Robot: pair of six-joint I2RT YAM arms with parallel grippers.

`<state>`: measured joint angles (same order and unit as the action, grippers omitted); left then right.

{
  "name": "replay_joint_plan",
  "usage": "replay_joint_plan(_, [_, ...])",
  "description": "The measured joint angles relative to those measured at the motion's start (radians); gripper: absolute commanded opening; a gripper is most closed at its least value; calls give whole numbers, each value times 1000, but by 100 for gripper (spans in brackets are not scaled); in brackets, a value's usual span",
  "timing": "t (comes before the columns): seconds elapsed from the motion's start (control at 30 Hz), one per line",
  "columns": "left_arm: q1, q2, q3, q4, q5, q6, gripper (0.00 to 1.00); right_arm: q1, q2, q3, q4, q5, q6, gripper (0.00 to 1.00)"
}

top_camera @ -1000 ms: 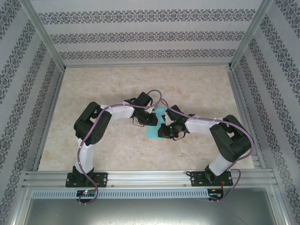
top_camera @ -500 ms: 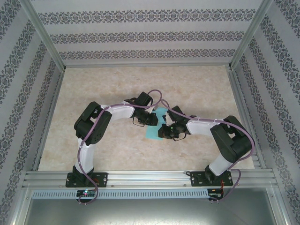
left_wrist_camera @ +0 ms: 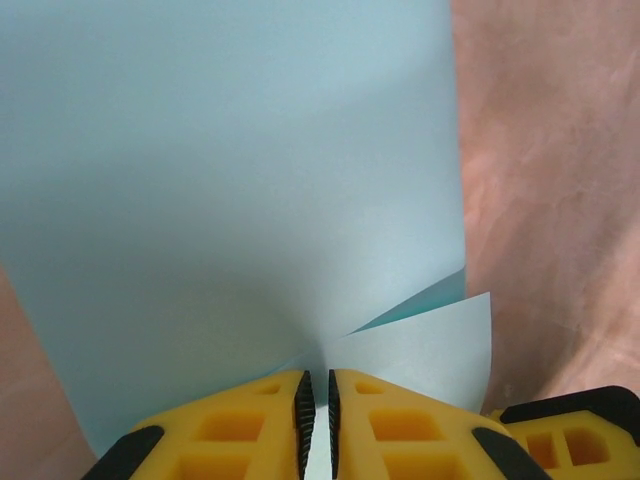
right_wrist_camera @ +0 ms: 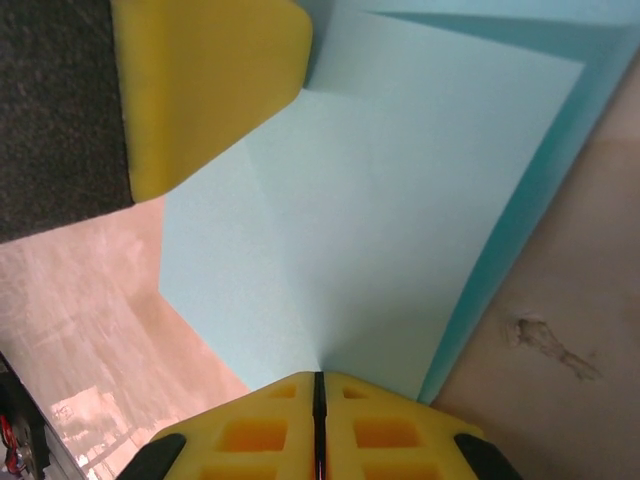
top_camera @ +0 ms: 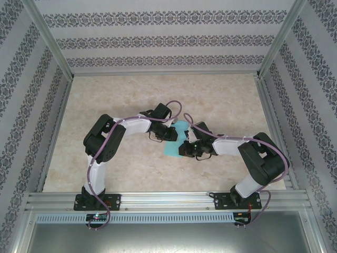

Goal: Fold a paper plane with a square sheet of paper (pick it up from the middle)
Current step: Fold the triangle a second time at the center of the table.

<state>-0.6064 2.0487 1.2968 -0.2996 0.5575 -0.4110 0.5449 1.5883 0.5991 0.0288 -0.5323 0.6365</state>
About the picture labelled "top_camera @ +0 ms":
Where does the teal cloth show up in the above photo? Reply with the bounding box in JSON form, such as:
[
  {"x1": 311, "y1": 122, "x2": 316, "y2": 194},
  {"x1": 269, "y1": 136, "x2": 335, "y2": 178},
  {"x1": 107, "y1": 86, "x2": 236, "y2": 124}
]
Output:
[{"x1": 163, "y1": 120, "x2": 192, "y2": 159}]

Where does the grey sheet metal panel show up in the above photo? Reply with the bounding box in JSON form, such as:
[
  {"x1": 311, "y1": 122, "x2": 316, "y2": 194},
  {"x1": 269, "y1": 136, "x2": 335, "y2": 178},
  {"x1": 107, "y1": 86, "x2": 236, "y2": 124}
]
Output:
[{"x1": 10, "y1": 209, "x2": 329, "y2": 253}]

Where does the thin black left gripper cable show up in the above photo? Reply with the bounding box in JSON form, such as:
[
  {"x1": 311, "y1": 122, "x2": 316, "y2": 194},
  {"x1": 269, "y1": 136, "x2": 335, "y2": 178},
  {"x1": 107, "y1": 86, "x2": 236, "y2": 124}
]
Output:
[{"x1": 147, "y1": 130, "x2": 163, "y2": 143}]

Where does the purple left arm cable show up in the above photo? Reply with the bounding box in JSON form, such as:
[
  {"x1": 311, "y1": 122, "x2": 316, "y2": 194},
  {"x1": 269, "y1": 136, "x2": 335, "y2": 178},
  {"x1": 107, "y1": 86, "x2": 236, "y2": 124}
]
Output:
[{"x1": 86, "y1": 100, "x2": 183, "y2": 231}]

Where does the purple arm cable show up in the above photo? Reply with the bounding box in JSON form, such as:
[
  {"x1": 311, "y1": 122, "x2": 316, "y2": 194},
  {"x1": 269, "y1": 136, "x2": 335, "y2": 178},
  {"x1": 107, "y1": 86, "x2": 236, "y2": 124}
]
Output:
[
  {"x1": 86, "y1": 100, "x2": 183, "y2": 231},
  {"x1": 183, "y1": 113, "x2": 290, "y2": 227}
]

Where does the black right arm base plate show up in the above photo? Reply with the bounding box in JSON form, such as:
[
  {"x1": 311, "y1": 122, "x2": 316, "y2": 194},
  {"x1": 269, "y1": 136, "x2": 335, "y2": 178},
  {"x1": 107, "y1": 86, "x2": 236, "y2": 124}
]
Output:
[{"x1": 213, "y1": 192, "x2": 262, "y2": 211}]

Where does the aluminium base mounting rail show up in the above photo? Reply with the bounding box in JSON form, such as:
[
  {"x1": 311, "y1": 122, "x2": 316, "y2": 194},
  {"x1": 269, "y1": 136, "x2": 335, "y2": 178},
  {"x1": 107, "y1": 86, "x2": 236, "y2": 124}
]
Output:
[{"x1": 25, "y1": 191, "x2": 314, "y2": 211}]

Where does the aluminium side rail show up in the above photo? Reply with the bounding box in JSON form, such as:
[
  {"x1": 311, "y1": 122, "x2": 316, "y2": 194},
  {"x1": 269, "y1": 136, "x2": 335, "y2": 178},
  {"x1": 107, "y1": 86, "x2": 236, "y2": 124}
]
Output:
[
  {"x1": 253, "y1": 75, "x2": 301, "y2": 191},
  {"x1": 35, "y1": 76, "x2": 74, "y2": 193}
]

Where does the slotted grey cable duct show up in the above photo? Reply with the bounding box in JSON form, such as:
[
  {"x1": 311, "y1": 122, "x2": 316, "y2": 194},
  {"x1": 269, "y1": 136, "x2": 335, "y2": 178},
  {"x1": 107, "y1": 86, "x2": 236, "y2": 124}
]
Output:
[{"x1": 35, "y1": 212, "x2": 235, "y2": 225}]

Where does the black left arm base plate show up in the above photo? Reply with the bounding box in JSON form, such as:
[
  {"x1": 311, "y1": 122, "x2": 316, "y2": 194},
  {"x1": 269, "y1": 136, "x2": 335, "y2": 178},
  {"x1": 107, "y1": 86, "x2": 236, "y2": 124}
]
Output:
[{"x1": 74, "y1": 193, "x2": 122, "y2": 212}]

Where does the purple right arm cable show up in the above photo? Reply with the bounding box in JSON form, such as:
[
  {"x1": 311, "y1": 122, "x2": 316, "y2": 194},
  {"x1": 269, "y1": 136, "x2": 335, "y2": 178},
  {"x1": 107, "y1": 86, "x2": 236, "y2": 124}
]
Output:
[{"x1": 183, "y1": 113, "x2": 290, "y2": 227}]

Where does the aluminium frame post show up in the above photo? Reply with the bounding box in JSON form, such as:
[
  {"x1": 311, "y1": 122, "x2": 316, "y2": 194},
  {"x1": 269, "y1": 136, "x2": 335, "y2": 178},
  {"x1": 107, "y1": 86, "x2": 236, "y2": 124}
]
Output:
[
  {"x1": 255, "y1": 0, "x2": 309, "y2": 79},
  {"x1": 23, "y1": 0, "x2": 75, "y2": 80}
]

